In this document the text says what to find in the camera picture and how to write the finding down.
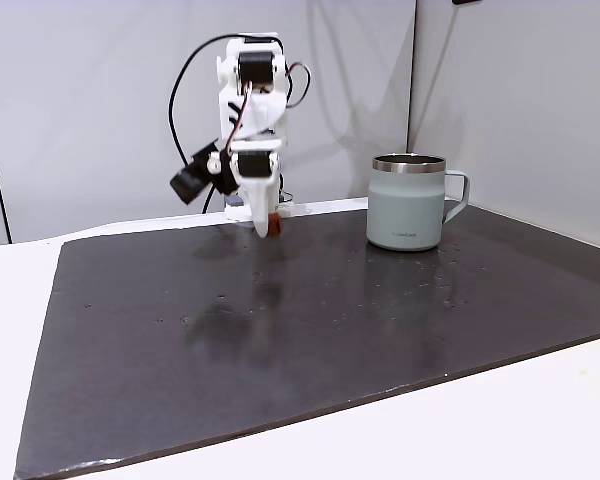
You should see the red black servo wire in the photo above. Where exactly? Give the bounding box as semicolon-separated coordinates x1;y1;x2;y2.
283;62;313;109

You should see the pale green steel mug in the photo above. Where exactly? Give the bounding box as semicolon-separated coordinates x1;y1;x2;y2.
364;153;472;253

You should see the black table mat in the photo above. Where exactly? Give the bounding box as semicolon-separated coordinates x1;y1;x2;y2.
13;201;600;480

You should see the black camera cable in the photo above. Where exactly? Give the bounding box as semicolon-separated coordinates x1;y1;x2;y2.
167;33;246;216

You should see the black oval camera box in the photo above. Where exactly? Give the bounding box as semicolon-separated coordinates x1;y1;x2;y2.
169;140;220;207

